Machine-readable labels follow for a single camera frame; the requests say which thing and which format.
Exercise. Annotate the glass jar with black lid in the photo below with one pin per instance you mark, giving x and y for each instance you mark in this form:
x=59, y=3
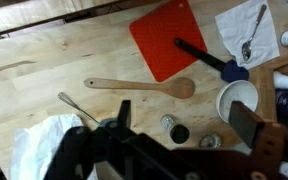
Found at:
x=178, y=132

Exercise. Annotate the white cloth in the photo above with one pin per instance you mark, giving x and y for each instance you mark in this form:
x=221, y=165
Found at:
x=40, y=140

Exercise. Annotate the metal spoon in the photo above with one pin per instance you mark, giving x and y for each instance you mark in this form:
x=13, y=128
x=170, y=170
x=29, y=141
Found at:
x=246, y=50

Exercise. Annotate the wooden spoon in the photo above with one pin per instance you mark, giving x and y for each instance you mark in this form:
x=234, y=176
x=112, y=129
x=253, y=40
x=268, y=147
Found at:
x=180, y=88

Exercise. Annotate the black spatula with blue head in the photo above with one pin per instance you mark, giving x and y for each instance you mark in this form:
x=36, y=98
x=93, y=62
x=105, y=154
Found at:
x=204, y=56

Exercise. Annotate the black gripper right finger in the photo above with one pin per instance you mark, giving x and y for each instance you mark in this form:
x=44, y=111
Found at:
x=245, y=121

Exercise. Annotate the wooden tray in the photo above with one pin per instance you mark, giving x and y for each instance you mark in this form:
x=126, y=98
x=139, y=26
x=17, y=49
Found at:
x=267, y=83

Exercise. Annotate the white ceramic bowl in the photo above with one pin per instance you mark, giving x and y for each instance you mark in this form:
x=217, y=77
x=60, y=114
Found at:
x=242, y=91

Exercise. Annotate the red silicone mat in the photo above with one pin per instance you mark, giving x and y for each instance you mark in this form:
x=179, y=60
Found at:
x=164, y=36

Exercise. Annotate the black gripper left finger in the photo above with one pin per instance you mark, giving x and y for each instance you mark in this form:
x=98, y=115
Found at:
x=124, y=113

